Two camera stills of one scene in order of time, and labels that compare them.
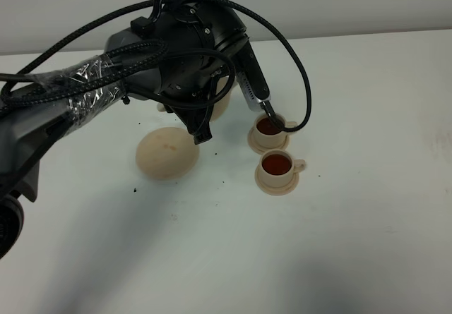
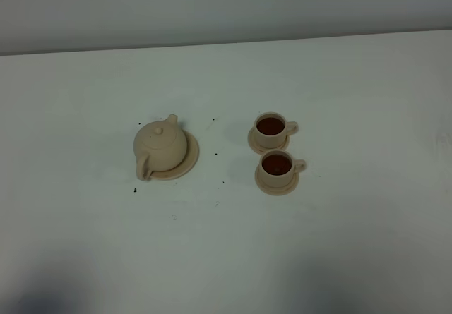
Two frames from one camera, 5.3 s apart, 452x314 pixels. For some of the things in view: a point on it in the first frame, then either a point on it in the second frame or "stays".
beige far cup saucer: (260, 149) stays
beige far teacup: (268, 133) stays
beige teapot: (219, 85) to (159, 146)
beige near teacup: (277, 167) stays
